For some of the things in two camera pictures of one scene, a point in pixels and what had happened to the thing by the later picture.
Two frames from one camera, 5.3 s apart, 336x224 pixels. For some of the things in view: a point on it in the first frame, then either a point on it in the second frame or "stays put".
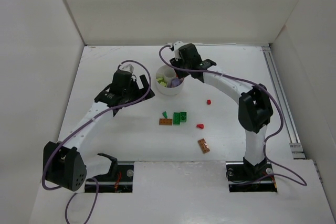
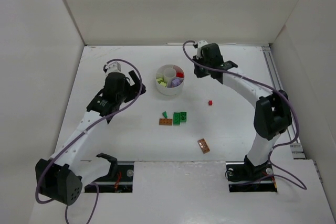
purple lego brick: [175, 82] stays put
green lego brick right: [183, 116] stays put
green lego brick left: [176, 118] stays put
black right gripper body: [184, 64] -> [199, 67]
